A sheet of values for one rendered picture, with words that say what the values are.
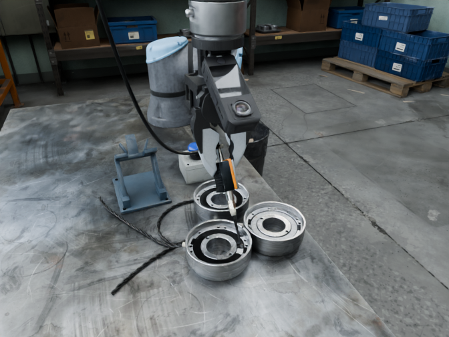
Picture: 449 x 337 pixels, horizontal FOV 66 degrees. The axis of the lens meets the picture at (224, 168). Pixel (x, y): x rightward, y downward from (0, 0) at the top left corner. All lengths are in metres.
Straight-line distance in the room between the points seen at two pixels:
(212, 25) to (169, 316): 0.39
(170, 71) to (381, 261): 1.33
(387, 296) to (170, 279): 1.27
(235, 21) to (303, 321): 0.40
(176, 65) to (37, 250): 0.57
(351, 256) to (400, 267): 0.22
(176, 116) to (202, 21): 0.58
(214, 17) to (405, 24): 3.82
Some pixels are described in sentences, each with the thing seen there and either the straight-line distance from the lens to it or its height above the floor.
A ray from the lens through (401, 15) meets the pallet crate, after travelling 4.25.
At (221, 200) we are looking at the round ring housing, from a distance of 0.69.
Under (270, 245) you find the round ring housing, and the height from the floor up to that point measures 0.83.
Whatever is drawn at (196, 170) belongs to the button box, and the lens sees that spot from 0.74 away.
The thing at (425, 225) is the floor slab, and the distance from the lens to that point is 2.16.
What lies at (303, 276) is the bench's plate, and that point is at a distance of 0.57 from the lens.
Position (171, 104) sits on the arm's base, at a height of 0.87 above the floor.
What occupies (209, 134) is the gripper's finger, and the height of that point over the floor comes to 1.00.
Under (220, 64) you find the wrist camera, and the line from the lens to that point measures 0.48.
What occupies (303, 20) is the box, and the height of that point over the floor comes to 0.59.
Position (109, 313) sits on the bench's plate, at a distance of 0.54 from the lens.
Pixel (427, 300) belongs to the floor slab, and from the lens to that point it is 1.76.
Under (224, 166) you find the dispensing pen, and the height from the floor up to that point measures 0.95.
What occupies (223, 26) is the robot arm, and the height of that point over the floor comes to 1.15.
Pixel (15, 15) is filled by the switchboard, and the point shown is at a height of 0.75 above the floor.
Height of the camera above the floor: 1.22
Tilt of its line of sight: 31 degrees down
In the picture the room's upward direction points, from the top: straight up
